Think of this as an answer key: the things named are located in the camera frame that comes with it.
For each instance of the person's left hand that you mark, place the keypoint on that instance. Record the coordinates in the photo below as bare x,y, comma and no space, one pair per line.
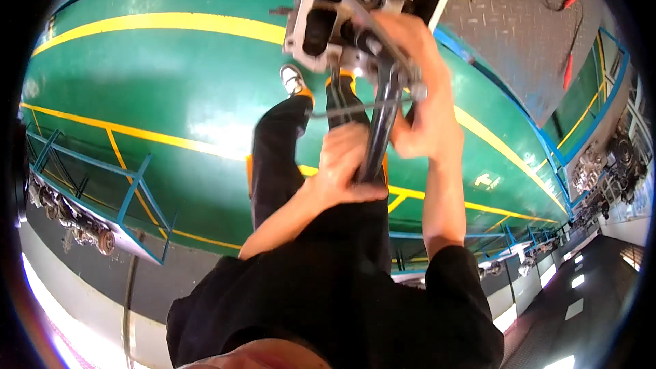
341,164

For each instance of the person's right hand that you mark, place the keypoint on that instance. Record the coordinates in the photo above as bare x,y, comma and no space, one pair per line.
428,123

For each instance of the person's right fingers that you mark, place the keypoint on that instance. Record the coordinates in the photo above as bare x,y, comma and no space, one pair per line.
407,41

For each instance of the person's left fingers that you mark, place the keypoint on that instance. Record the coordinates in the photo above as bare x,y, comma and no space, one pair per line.
348,141

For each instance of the dark metal wrench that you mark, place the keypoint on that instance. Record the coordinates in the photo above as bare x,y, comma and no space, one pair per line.
382,123

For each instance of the silver engine block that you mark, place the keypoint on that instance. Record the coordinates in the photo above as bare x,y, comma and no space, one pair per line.
358,0

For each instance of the person's legs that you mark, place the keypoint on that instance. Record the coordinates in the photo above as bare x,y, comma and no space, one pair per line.
279,153

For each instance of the person's body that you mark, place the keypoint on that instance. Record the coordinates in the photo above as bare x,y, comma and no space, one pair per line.
333,307

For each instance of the blue benches with engine parts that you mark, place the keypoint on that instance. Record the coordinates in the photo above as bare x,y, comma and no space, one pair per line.
492,253

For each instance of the blue rack with engine parts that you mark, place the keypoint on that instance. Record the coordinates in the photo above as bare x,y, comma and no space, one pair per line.
87,205

